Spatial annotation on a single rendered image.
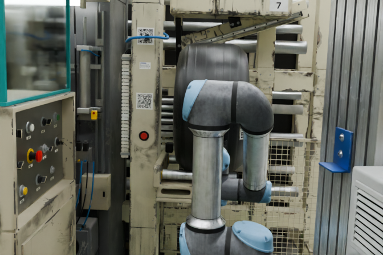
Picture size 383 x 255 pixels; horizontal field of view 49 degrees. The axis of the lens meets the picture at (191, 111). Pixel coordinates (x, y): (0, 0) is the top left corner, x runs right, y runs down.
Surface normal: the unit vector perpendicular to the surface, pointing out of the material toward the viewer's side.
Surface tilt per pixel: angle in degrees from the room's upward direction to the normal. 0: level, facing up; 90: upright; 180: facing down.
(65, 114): 90
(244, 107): 97
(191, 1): 90
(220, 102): 85
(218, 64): 46
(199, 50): 29
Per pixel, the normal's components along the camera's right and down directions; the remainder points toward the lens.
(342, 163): -0.99, -0.02
